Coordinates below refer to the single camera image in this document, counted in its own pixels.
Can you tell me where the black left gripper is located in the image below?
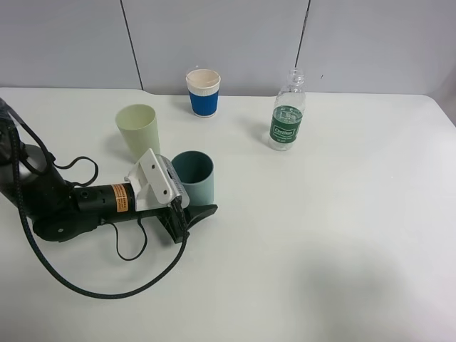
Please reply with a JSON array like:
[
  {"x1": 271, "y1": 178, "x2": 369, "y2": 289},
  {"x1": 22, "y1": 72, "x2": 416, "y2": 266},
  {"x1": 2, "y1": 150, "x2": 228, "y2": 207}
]
[{"x1": 76, "y1": 183, "x2": 218, "y2": 244}]

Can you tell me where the teal short cup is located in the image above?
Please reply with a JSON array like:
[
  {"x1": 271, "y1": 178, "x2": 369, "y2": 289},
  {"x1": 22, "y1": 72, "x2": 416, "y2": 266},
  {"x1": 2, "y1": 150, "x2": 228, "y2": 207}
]
[{"x1": 172, "y1": 151, "x2": 214, "y2": 206}]

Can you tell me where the clear bottle with green label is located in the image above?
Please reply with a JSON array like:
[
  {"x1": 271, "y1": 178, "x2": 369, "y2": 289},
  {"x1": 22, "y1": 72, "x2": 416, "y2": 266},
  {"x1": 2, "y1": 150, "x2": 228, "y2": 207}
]
[{"x1": 269, "y1": 68, "x2": 306, "y2": 151}]

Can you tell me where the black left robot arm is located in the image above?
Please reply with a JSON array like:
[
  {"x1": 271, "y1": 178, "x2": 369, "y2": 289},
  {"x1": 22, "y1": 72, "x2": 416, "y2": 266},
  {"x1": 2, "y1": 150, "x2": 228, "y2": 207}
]
[{"x1": 1, "y1": 101, "x2": 218, "y2": 243}]

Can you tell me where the pale green tall cup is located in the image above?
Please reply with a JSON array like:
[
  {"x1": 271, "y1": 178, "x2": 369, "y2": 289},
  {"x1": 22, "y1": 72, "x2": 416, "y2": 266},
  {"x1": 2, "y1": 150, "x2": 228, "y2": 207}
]
[{"x1": 115, "y1": 104, "x2": 161, "y2": 162}]

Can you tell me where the blue sleeved paper cup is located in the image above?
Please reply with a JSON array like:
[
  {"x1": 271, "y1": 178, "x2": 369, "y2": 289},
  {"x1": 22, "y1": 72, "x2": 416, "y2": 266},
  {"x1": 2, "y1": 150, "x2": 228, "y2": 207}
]
[{"x1": 186, "y1": 66, "x2": 221, "y2": 118}]

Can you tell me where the black braided left cable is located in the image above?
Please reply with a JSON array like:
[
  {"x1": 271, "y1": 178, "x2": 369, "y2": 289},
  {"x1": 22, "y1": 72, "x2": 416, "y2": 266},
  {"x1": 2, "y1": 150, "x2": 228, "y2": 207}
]
[{"x1": 0, "y1": 99, "x2": 192, "y2": 299}]

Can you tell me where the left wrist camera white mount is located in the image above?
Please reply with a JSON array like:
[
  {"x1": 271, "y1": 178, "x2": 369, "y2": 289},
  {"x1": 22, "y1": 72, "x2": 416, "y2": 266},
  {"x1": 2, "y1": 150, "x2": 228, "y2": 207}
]
[{"x1": 124, "y1": 149, "x2": 190, "y2": 212}]

